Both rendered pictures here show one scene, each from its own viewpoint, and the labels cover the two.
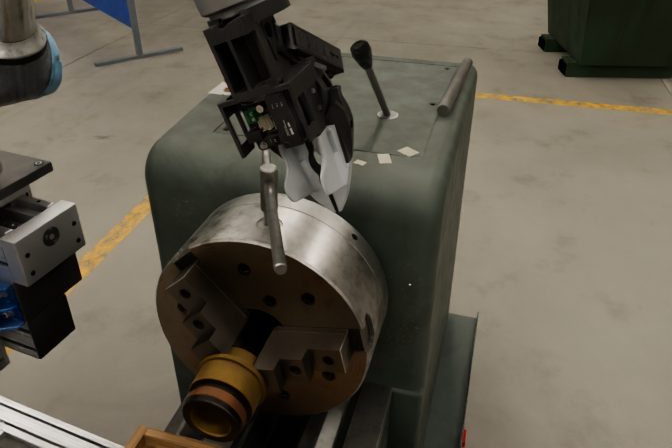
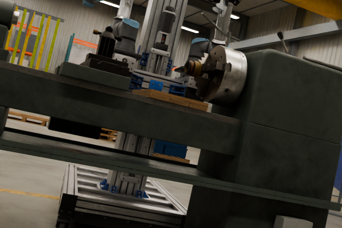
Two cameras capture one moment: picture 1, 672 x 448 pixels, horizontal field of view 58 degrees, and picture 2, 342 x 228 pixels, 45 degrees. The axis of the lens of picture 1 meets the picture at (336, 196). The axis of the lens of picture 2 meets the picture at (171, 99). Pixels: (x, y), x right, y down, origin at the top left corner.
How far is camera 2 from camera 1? 2.01 m
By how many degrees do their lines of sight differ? 62
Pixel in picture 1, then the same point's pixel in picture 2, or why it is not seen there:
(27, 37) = (222, 39)
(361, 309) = (229, 60)
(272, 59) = not seen: outside the picture
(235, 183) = not seen: hidden behind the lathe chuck
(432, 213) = (263, 53)
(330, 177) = (219, 5)
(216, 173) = not seen: hidden behind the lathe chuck
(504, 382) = not seen: outside the picture
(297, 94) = not seen: outside the picture
